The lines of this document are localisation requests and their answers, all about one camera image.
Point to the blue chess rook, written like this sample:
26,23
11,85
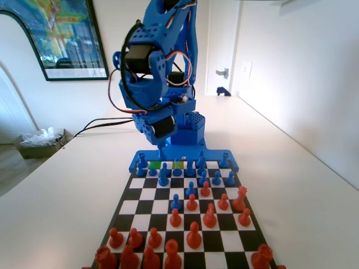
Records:
223,161
142,160

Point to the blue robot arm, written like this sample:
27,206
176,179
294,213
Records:
148,36

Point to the blue chess pawn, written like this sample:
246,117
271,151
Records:
203,179
140,171
165,166
230,180
152,171
176,204
216,179
191,190

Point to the blue chess knight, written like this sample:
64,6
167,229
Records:
201,169
163,180

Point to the blue chess queen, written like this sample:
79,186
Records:
201,157

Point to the red chess pawn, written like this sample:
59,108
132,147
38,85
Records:
223,203
192,204
135,239
175,220
205,190
154,239
115,239
244,218

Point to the red chess knight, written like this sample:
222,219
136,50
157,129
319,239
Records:
209,218
129,259

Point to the red chess bishop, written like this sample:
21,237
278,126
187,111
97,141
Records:
194,238
151,260

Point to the red chess rook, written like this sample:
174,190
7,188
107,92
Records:
262,257
106,259

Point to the black white chessboard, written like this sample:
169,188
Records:
157,207

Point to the dark blue clamp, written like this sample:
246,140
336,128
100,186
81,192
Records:
223,92

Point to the clear plastic bag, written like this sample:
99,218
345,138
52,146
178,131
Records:
42,138

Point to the brown cardboard box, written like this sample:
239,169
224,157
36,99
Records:
36,152

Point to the framed map poster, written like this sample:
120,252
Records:
70,33

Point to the white door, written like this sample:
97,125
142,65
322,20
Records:
232,42

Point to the white arched panel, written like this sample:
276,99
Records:
11,45

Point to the blue gripper camera box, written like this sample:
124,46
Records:
188,107

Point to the blue base plate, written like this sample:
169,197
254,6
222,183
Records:
213,155

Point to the white light switch plate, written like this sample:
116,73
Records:
247,71

